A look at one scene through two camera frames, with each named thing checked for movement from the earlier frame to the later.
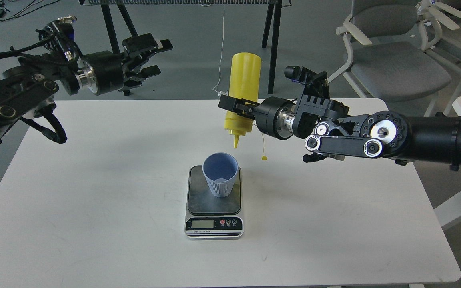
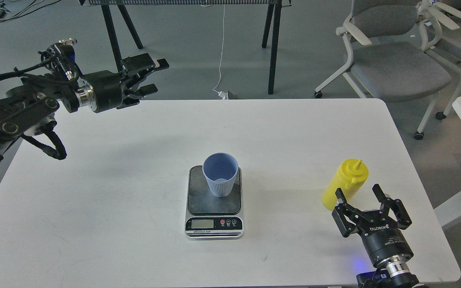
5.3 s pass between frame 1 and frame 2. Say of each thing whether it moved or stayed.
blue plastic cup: stayed
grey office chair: stayed
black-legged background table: stayed
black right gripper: moved
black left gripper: moved
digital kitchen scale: stayed
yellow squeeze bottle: moved
